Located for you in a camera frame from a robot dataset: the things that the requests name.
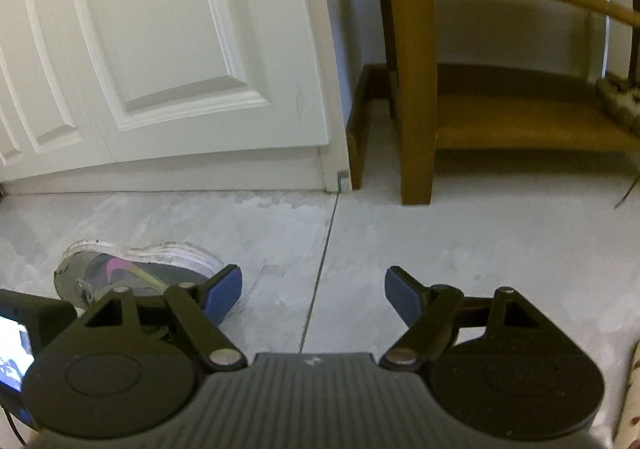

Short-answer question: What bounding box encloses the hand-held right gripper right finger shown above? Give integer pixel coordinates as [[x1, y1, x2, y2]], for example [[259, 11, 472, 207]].
[[380, 266, 576, 371]]

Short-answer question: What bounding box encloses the grey sneaker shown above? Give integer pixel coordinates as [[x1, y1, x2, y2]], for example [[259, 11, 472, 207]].
[[54, 240, 226, 316]]

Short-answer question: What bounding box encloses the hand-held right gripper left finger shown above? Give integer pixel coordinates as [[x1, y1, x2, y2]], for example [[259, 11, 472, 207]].
[[50, 265, 247, 370]]

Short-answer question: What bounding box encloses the wooden shoe rack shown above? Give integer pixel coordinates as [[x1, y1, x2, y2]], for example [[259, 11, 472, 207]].
[[345, 0, 640, 206]]

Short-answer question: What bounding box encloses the white panelled cabinet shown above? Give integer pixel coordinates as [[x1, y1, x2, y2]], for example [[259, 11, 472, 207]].
[[0, 0, 351, 195]]

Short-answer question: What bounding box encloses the cream heart-print slipper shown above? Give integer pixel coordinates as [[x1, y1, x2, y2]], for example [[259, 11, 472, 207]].
[[612, 340, 640, 449]]

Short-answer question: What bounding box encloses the thin dark cable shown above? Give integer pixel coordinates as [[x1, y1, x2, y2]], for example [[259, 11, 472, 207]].
[[614, 179, 640, 208]]

